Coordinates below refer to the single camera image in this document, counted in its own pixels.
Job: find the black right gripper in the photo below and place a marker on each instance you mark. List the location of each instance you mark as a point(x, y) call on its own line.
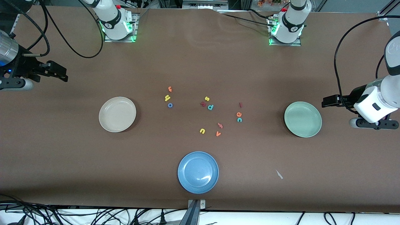
point(25, 66)

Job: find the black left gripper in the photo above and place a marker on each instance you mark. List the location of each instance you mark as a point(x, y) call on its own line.
point(352, 96)

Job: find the green round plate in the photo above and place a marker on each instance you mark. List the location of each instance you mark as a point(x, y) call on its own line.
point(303, 119)

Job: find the beige round plate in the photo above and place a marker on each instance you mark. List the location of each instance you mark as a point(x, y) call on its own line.
point(117, 114)

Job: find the brown paper table cover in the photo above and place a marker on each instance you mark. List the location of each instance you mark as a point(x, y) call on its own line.
point(62, 156)

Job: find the white paper scrap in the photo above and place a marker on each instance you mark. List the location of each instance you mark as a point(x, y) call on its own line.
point(279, 174)

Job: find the aluminium corner extrusion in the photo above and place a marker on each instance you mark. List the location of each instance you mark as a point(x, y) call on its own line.
point(382, 15)

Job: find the orange flower decoration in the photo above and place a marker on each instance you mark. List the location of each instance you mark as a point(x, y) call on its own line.
point(268, 2)

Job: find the teal foam letter p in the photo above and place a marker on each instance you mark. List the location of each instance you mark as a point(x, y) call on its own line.
point(212, 107)

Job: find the blue round plate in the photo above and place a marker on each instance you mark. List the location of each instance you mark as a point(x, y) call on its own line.
point(198, 172)

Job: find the black power plug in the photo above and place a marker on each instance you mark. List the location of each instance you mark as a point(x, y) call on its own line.
point(162, 218)
point(136, 220)

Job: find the aluminium frame rail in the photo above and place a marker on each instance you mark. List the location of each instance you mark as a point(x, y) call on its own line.
point(14, 26)

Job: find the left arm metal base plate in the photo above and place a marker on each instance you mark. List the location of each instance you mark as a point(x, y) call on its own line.
point(286, 44)

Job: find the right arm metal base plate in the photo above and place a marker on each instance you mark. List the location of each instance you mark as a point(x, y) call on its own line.
point(135, 31)

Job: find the grey metal frame piece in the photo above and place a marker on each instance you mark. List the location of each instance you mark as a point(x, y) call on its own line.
point(204, 4)

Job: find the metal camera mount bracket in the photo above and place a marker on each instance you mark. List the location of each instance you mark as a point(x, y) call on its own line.
point(202, 204)

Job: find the dark camera mount pole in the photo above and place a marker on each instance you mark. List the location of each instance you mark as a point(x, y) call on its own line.
point(191, 215)

